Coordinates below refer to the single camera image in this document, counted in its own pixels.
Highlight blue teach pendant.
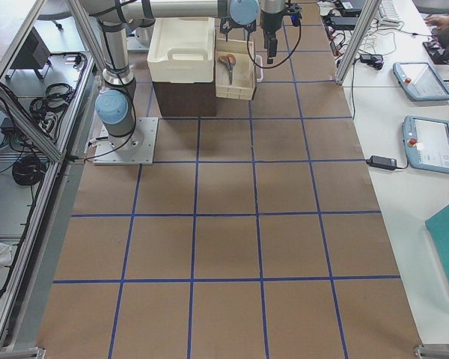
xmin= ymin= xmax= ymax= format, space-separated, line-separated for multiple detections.
xmin=402 ymin=115 xmax=449 ymax=174
xmin=393 ymin=62 xmax=449 ymax=102

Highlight upper blue teach pendant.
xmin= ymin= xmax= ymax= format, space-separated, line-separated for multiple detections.
xmin=393 ymin=62 xmax=449 ymax=102

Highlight brown paper table mat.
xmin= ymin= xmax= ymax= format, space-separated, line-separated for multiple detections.
xmin=37 ymin=1 xmax=420 ymax=358

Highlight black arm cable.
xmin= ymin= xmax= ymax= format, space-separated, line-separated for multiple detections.
xmin=245 ymin=22 xmax=303 ymax=70

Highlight orange handled scissors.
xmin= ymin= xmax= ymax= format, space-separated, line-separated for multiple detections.
xmin=219 ymin=53 xmax=236 ymax=85

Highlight lower blue teach pendant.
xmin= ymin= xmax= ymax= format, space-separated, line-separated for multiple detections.
xmin=402 ymin=115 xmax=449 ymax=174

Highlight aluminium frame post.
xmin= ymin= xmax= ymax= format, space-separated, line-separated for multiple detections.
xmin=335 ymin=0 xmax=382 ymax=85

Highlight black power adapter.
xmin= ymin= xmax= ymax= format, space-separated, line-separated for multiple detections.
xmin=366 ymin=156 xmax=397 ymax=171

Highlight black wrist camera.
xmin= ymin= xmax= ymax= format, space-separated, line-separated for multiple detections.
xmin=284 ymin=1 xmax=302 ymax=27

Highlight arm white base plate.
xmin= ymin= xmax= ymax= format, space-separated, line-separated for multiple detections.
xmin=92 ymin=117 xmax=159 ymax=165

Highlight cream plastic tray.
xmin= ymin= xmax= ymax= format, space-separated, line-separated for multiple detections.
xmin=147 ymin=17 xmax=215 ymax=83

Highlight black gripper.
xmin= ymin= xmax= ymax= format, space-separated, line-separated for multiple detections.
xmin=262 ymin=22 xmax=281 ymax=63
xmin=219 ymin=17 xmax=256 ymax=42

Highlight wooden drawer with white handle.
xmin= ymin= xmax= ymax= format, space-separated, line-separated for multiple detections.
xmin=215 ymin=38 xmax=263 ymax=101

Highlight dark wooden drawer cabinet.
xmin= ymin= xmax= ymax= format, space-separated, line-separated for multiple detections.
xmin=153 ymin=82 xmax=217 ymax=117

